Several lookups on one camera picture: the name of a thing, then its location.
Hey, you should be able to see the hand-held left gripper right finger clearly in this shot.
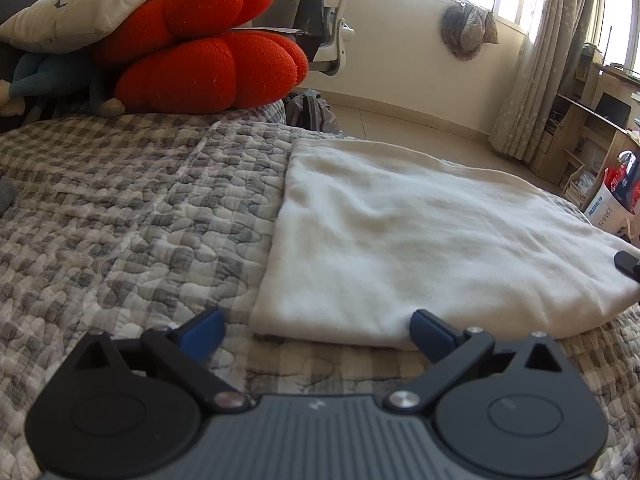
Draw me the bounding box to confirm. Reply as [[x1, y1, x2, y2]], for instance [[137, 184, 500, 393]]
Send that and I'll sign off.
[[381, 309, 572, 412]]

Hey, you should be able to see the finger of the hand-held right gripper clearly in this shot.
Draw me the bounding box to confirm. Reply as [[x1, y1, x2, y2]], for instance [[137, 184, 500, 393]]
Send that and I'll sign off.
[[613, 250, 640, 281]]

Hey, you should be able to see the black laptop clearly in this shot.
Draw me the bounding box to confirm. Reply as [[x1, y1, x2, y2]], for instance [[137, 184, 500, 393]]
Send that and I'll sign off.
[[595, 90, 631, 129]]

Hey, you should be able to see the red gift bag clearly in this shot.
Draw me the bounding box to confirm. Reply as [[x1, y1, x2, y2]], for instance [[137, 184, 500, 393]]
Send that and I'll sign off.
[[602, 151, 640, 212]]

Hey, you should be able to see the white sweatshirt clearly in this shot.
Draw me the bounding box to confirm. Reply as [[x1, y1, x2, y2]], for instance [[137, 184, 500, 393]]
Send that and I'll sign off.
[[249, 138, 640, 351]]

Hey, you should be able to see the white cardboard box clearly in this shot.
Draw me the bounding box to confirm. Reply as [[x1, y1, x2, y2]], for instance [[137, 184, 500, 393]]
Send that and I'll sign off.
[[582, 179, 637, 235]]

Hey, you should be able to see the wooden desk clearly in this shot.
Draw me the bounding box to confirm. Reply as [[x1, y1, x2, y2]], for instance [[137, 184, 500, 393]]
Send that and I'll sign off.
[[529, 44, 640, 212]]

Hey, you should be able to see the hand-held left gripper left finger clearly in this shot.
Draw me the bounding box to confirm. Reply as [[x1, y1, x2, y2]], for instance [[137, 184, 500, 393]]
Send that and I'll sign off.
[[71, 307, 254, 412]]

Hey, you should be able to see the red knitted flower cushion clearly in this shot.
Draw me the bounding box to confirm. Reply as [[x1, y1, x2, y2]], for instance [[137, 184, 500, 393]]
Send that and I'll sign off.
[[92, 0, 310, 115]]

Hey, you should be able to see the beige printed pillow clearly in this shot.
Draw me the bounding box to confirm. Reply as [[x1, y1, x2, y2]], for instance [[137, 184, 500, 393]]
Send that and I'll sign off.
[[0, 0, 222, 55]]

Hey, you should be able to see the white office chair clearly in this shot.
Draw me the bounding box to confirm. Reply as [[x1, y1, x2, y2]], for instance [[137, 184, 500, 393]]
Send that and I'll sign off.
[[240, 0, 372, 77]]

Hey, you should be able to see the grey hat on wall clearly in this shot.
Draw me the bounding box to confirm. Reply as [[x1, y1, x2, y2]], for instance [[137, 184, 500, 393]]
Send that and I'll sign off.
[[440, 0, 500, 63]]

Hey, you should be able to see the grey backpack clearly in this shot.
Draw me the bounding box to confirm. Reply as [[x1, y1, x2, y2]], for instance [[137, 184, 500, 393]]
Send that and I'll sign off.
[[283, 89, 344, 136]]

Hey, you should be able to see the blue plush doll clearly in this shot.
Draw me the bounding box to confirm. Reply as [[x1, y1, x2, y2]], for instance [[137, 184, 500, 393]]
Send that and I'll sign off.
[[0, 51, 127, 119]]

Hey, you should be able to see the grey checked quilt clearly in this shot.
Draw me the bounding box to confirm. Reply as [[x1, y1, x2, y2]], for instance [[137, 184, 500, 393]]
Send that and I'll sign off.
[[0, 100, 640, 480]]

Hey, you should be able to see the beige curtain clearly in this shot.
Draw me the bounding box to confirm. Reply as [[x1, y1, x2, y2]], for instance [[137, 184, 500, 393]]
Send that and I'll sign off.
[[488, 0, 601, 164]]

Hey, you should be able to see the black printed cloth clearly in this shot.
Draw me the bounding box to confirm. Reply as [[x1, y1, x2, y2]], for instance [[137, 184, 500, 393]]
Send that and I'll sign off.
[[292, 0, 327, 62]]

